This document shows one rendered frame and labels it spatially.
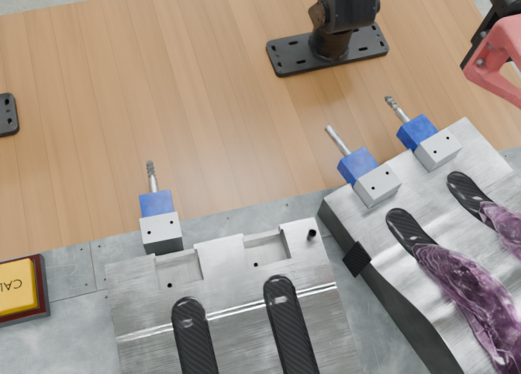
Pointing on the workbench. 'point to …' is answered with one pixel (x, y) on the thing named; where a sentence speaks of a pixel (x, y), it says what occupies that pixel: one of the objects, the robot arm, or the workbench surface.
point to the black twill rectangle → (357, 259)
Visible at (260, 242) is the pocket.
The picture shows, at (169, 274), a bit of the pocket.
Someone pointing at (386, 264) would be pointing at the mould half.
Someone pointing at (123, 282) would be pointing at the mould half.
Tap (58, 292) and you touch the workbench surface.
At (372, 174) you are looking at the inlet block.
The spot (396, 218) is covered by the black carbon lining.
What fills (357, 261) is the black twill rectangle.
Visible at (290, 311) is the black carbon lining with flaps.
